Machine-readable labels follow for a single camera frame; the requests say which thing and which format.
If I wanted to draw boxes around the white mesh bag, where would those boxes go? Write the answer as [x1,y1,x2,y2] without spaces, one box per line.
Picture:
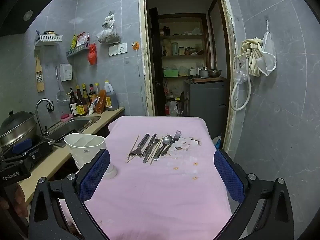
[259,19,277,77]

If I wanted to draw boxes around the person's left hand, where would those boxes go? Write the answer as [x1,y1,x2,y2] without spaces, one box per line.
[0,183,28,218]

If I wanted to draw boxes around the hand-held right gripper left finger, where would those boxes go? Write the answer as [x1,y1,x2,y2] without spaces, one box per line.
[29,149,111,240]

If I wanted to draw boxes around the metal strainer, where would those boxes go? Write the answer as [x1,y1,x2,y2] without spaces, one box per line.
[55,66,70,103]

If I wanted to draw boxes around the metal fork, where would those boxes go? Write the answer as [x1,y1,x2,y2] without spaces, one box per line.
[160,130,182,157]

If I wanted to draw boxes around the red plastic bag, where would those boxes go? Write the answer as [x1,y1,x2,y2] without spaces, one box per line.
[87,43,98,66]

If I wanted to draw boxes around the white utensil holder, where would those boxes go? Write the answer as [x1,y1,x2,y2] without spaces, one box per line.
[64,133,118,180]

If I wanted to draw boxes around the beige kitchen counter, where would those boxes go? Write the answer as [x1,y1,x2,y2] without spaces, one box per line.
[17,107,125,205]

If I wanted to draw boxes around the tall dark sauce bottle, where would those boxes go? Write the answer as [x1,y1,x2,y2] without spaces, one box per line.
[82,83,91,112]

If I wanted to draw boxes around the red white snack packet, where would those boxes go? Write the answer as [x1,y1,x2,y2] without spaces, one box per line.
[76,31,90,47]

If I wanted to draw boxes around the clear bag of dried goods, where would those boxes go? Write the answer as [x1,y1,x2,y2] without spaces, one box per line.
[96,11,121,45]

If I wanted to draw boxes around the metal peeler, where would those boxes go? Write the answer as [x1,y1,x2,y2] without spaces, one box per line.
[128,133,151,158]

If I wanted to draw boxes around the cream rubber gloves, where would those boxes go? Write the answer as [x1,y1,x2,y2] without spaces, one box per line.
[241,37,265,77]

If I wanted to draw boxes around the wooden board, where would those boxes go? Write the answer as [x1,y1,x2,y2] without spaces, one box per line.
[191,76,226,84]

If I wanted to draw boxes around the black range hood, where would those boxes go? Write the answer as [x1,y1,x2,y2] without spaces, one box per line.
[0,0,56,37]

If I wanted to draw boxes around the white door frame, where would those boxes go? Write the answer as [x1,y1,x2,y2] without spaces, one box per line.
[138,0,237,152]

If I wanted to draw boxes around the white blue packet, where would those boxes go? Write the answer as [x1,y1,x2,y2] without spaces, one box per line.
[88,97,98,116]

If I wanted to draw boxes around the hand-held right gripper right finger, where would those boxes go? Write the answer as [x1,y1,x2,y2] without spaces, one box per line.
[213,149,295,240]

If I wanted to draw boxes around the white hose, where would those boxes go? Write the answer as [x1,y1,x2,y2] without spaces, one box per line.
[230,51,252,111]

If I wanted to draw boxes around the wooden shelf unit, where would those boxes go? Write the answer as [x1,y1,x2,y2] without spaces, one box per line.
[157,13,212,80]

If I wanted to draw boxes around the clear plastic bag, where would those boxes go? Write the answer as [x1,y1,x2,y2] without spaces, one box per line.
[233,66,248,87]

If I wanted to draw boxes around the metal spoon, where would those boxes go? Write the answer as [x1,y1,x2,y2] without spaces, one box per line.
[153,135,173,161]

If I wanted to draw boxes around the wooden grater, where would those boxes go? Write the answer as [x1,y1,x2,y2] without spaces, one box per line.
[35,55,46,93]

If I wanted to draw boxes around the sauce bottle yellow label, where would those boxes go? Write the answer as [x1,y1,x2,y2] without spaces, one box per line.
[75,85,87,116]

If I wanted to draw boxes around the steel faucet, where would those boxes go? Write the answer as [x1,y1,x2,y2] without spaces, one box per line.
[35,98,54,137]

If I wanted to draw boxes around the metal table knife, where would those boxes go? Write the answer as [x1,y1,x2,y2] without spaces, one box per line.
[142,133,157,157]
[142,137,160,163]

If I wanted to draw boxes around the white wall rack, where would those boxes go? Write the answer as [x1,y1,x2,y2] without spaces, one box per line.
[34,29,63,47]

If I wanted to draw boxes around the dark pump bottle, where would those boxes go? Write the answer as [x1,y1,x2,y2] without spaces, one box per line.
[69,87,79,117]

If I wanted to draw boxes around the white wall box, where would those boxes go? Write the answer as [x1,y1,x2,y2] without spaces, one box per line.
[59,63,73,82]

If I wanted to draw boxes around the clear plastic bottle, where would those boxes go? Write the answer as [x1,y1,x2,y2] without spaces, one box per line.
[164,100,180,117]

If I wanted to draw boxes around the steel sink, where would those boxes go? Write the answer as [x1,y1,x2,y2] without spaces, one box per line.
[46,116,102,148]

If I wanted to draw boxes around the steel pot dark lid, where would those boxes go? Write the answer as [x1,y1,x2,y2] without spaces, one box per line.
[0,110,38,148]

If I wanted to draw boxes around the pink floral tablecloth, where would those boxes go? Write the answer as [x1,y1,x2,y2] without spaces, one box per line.
[58,116,234,240]

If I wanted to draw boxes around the metal wall shelf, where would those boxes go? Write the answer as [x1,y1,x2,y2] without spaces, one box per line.
[65,42,91,58]

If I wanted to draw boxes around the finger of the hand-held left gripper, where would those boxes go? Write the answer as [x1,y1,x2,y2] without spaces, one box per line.
[11,138,34,154]
[0,149,35,166]

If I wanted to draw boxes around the orange spice bag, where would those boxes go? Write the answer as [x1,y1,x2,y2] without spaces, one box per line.
[95,89,108,115]

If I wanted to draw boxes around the grey cabinet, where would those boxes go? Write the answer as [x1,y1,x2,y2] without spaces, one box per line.
[183,79,228,142]

